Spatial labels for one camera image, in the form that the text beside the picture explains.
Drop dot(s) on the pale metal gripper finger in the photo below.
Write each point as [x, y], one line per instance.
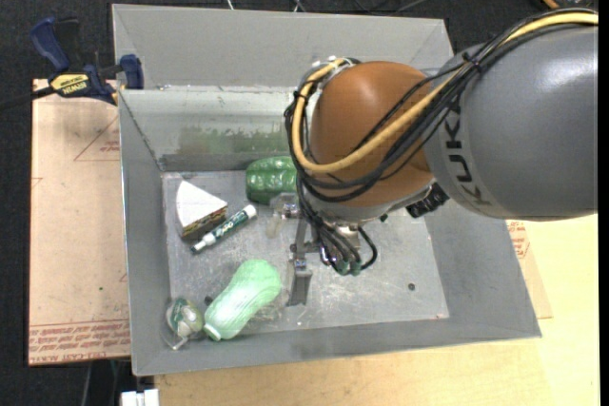
[300, 285]
[290, 210]

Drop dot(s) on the dark green toy bell pepper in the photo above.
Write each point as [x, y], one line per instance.
[270, 178]

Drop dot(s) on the light green toy cabbage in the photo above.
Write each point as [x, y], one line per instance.
[245, 297]

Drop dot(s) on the white and green marker pen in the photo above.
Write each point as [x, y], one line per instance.
[228, 226]

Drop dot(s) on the grey metal bin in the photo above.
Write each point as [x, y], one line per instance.
[380, 295]

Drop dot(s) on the white toy sandwich wedge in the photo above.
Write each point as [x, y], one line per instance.
[195, 204]

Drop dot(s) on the clear glass thing, green inside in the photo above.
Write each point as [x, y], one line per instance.
[183, 316]

